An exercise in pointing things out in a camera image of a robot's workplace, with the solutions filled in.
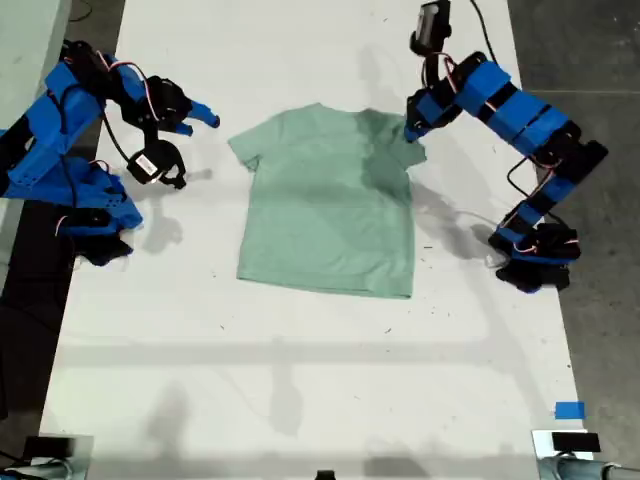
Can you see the pale green T-shirt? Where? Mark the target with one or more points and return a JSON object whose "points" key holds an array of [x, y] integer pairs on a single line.
{"points": [[320, 210]]}

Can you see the small black block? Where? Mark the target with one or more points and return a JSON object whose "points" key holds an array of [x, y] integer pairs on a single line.
{"points": [[325, 475]]}

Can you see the grey metal clamp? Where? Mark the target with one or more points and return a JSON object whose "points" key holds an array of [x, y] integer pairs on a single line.
{"points": [[40, 471], [575, 470]]}

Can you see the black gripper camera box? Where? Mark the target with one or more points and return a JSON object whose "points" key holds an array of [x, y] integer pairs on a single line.
{"points": [[432, 22], [145, 168]]}

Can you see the black camera stalk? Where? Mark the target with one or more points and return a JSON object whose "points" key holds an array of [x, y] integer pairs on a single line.
{"points": [[429, 67], [172, 157]]}

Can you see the blue tape strip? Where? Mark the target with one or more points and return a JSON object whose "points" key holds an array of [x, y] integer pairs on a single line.
{"points": [[570, 410]]}

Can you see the pale grey side table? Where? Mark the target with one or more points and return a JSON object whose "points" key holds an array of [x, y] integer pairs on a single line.
{"points": [[25, 40]]}

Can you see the small black box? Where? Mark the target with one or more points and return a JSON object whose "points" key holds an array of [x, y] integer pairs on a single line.
{"points": [[575, 441], [47, 446]]}

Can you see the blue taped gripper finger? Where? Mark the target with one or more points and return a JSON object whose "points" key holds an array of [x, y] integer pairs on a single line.
{"points": [[422, 130], [204, 112], [410, 132], [183, 129]]}

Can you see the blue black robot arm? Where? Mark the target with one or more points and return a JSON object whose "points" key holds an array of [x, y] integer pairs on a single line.
{"points": [[50, 125], [520, 117]]}

